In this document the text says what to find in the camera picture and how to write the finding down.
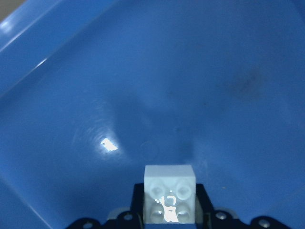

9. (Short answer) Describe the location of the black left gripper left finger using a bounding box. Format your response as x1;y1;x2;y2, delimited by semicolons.
66;183;145;229

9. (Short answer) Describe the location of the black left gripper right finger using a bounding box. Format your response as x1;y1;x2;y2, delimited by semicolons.
195;184;289;229

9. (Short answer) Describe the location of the white block with studs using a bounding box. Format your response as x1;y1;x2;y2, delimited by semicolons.
143;165;196;224

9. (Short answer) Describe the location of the blue plastic tray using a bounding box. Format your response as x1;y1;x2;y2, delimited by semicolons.
0;0;305;229

